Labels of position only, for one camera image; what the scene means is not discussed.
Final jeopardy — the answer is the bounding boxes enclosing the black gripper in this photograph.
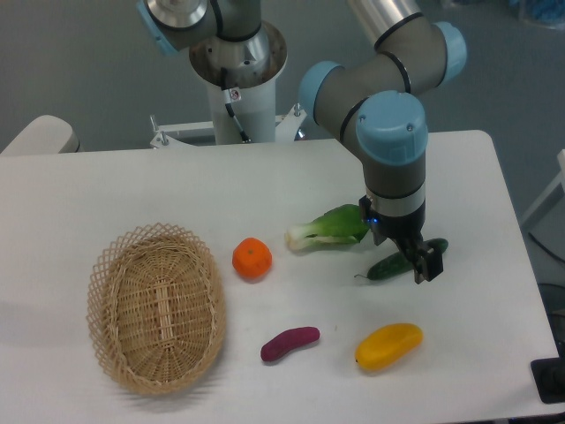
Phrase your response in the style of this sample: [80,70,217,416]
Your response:
[358,196,443,284]

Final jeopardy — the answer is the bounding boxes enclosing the dark green cucumber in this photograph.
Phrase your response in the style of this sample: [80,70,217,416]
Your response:
[356,238,449,282]

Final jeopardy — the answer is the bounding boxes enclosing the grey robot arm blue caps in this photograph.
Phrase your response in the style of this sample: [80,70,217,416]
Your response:
[137,1,467,282]

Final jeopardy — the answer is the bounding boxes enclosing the green bok choy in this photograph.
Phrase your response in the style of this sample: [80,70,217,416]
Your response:
[284,204,369,252]

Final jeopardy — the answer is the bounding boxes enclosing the yellow mango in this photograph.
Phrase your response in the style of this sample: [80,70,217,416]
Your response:
[355,323,424,372]

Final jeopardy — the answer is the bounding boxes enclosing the purple sweet potato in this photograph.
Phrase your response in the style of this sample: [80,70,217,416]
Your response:
[260,326,320,362]

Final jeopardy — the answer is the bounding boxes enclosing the orange tangerine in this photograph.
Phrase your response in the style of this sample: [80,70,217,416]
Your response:
[231,238,273,280]

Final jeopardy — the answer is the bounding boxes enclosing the black device at table edge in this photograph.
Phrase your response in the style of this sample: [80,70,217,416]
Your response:
[531,358,564,405]

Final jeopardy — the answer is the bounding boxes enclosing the woven wicker basket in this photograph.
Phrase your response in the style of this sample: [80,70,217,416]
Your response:
[87,223,227,395]

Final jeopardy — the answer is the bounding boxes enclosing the beige chair back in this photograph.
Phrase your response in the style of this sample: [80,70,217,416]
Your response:
[1,115,83,156]

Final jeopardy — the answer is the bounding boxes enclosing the white furniture frame right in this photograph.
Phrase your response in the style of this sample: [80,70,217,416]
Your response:
[519,149,564,229]

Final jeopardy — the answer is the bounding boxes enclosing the white pedestal base frame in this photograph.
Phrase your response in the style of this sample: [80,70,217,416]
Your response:
[149,103,307,149]

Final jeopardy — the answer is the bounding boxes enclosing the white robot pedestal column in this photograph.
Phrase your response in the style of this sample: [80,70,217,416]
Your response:
[188,21,289,145]

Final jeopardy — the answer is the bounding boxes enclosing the black cable on pedestal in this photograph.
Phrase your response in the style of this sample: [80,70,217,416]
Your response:
[219,66,252,144]

